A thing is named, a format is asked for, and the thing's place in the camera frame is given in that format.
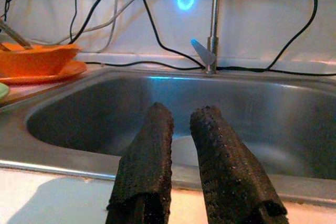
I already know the thick black cable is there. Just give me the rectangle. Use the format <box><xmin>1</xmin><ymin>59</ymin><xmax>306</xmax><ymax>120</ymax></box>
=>
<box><xmin>68</xmin><ymin>0</ymin><xmax>131</xmax><ymax>45</ymax></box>

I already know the orange bowl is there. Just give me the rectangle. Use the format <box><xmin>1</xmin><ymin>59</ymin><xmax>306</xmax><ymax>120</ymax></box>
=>
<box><xmin>0</xmin><ymin>42</ymin><xmax>81</xmax><ymax>78</ymax></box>

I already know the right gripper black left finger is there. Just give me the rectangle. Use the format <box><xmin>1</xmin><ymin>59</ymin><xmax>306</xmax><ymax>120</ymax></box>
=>
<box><xmin>106</xmin><ymin>102</ymin><xmax>174</xmax><ymax>224</ymax></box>

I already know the chrome faucet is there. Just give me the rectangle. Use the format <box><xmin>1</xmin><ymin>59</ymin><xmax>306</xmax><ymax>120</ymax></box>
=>
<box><xmin>191</xmin><ymin>0</ymin><xmax>223</xmax><ymax>74</ymax></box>

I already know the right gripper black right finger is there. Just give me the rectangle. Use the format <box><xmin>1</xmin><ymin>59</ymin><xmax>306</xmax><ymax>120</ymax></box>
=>
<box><xmin>190</xmin><ymin>105</ymin><xmax>288</xmax><ymax>224</ymax></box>

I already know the green plate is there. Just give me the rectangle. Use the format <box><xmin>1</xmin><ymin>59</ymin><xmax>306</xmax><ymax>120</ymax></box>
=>
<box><xmin>0</xmin><ymin>82</ymin><xmax>11</xmax><ymax>105</ymax></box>

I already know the stainless steel sink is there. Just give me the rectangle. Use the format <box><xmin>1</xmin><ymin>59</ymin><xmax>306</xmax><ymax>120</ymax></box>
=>
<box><xmin>0</xmin><ymin>68</ymin><xmax>336</xmax><ymax>204</ymax></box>

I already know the orange plate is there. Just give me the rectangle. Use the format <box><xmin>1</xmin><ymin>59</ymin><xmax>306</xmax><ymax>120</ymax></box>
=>
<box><xmin>0</xmin><ymin>60</ymin><xmax>88</xmax><ymax>86</ymax></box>

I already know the white cable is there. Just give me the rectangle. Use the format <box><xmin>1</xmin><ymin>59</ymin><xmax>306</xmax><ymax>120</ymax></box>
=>
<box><xmin>26</xmin><ymin>0</ymin><xmax>163</xmax><ymax>46</ymax></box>
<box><xmin>86</xmin><ymin>0</ymin><xmax>120</xmax><ymax>53</ymax></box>

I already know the metal fork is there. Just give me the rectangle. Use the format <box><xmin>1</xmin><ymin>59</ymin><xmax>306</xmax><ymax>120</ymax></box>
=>
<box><xmin>0</xmin><ymin>19</ymin><xmax>34</xmax><ymax>50</ymax></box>

